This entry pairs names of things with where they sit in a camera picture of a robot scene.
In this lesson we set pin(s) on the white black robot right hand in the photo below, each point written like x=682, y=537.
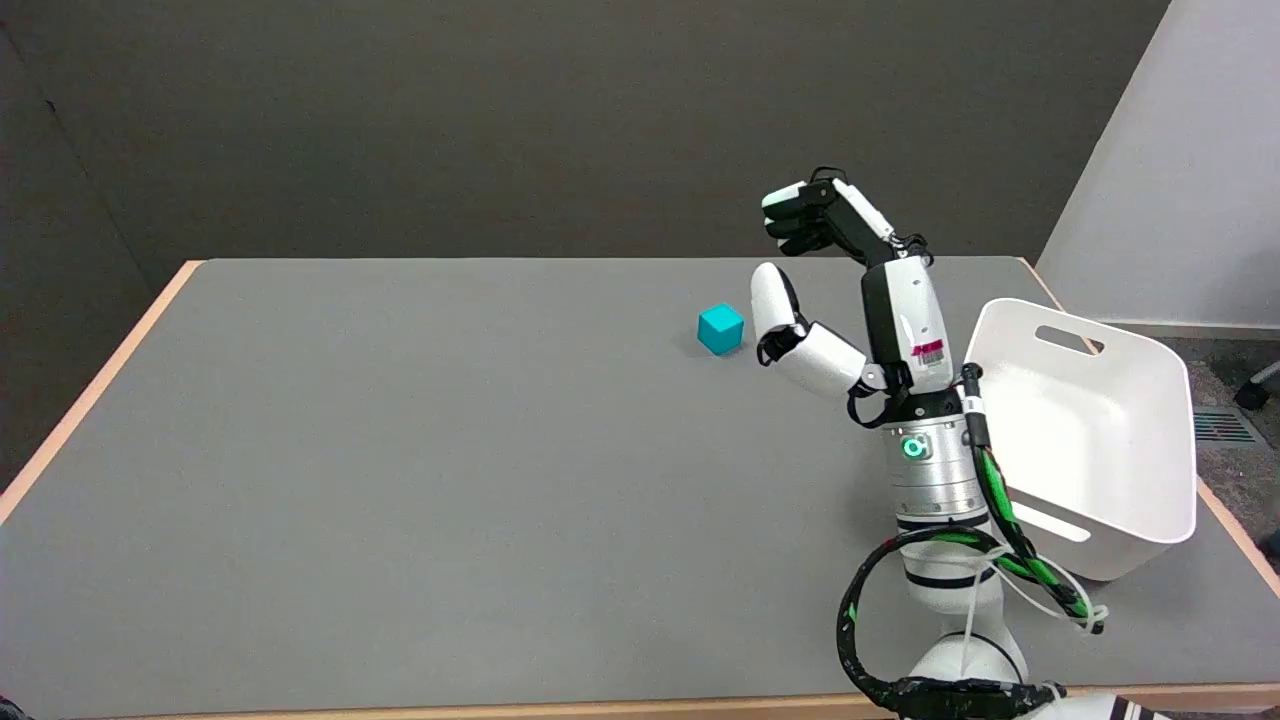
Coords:
x=905, y=320

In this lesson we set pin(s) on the white plastic bin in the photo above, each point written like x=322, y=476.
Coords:
x=1080, y=430

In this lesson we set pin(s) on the metal floor vent grille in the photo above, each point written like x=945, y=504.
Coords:
x=1224, y=427

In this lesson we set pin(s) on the blue wooden cube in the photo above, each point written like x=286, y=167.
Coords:
x=720, y=330

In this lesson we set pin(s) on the black chair caster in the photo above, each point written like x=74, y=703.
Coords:
x=1255, y=388

